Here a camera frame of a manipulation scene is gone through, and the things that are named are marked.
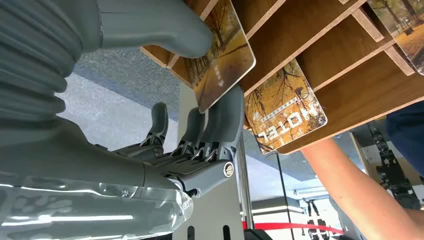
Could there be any wooden card rack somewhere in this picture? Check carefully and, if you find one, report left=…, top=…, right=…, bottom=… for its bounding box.
left=139, top=0, right=424, bottom=156

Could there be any person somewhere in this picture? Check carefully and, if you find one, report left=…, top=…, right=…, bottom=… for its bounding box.
left=385, top=100, right=424, bottom=178

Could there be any grey ribbed right arm sleeve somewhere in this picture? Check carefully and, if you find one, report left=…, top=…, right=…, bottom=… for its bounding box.
left=0, top=0, right=100, bottom=122

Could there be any white slotted stand panel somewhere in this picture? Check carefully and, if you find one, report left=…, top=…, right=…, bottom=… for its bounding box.
left=172, top=82, right=246, bottom=240

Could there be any silver metal pole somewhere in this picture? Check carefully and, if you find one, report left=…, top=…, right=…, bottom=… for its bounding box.
left=236, top=134, right=255, bottom=230

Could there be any white counter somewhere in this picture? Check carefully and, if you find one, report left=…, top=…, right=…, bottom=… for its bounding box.
left=251, top=204, right=306, bottom=217

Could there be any thin black pole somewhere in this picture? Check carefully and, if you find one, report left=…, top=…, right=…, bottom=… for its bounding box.
left=275, top=153, right=296, bottom=240

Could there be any red barrier band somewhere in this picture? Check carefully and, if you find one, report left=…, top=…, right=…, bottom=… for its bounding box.
left=241, top=221, right=345, bottom=236

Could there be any small black legged robot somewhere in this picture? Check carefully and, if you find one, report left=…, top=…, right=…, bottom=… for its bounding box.
left=300, top=198, right=332, bottom=240

